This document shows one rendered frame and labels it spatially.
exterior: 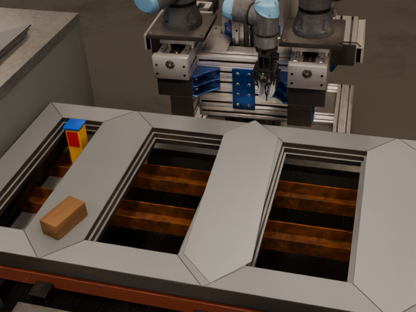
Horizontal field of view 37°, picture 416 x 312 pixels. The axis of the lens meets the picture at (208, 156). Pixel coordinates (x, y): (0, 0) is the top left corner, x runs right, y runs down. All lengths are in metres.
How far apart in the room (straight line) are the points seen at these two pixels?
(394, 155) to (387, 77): 2.28
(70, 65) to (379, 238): 1.42
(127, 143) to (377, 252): 0.88
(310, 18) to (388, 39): 2.54
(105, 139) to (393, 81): 2.52
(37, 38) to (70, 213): 0.88
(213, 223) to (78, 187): 0.44
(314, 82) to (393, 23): 2.84
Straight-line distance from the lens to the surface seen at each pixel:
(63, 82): 2.51
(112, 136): 2.11
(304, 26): 2.28
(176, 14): 2.36
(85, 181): 1.93
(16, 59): 2.29
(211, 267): 1.60
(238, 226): 1.71
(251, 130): 2.08
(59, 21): 2.54
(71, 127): 2.15
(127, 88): 4.16
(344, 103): 3.48
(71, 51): 2.55
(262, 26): 1.98
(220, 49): 2.43
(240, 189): 1.83
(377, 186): 1.87
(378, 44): 4.68
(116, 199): 1.88
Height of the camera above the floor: 2.02
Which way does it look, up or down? 36 degrees down
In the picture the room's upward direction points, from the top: 3 degrees counter-clockwise
